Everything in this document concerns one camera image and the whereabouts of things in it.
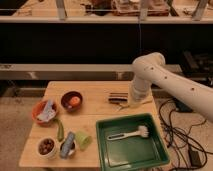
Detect white crumpled packet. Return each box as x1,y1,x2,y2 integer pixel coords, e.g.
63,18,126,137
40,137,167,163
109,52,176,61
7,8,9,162
37,100,56,122

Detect dark brown bowl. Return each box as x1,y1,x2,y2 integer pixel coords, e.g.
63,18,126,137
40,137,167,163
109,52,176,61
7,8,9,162
61,91,83,113

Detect wooden table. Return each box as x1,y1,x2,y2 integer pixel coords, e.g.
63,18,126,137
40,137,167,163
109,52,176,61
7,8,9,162
19,81,165,171

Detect blue grey bottle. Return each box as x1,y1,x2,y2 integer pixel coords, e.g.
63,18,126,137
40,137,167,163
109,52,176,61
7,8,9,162
60,132,75,159

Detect black cables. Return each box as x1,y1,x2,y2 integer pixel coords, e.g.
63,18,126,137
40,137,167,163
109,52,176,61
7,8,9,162
157,99,213,171

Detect green cucumber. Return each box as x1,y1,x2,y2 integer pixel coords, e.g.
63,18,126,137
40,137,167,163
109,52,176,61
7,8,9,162
55,119,64,142

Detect black power adapter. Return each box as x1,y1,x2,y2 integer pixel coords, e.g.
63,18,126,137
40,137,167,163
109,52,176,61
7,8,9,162
188,149,202,167

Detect small dark bowl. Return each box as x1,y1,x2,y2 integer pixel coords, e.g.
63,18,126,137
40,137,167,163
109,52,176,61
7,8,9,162
60,141,75,158

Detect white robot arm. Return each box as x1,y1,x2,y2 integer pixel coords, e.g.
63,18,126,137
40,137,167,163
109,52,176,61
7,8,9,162
129,52,213,122

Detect green plastic tray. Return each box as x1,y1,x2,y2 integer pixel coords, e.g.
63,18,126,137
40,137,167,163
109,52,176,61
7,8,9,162
96,113,170,171

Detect orange bowl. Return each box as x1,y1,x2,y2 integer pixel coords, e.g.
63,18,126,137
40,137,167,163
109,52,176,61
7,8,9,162
32,100,58,126

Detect yellow handled fork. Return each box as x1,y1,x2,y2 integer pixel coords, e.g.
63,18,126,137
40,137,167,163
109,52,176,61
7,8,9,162
118,100,152,111

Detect white dish brush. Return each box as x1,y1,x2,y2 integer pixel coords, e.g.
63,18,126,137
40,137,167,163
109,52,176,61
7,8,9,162
107,126,149,141

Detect light green cup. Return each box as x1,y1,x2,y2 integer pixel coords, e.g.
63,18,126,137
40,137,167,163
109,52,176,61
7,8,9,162
75,131,92,150

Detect white cup with nuts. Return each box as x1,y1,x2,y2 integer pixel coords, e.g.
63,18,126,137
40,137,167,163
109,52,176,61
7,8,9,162
37,137,57,159

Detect dark striped block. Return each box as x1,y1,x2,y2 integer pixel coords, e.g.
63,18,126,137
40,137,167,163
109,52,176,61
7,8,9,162
108,93,128,103

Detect orange ball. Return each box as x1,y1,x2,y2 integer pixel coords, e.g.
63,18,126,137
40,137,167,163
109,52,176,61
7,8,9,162
69,96,81,106

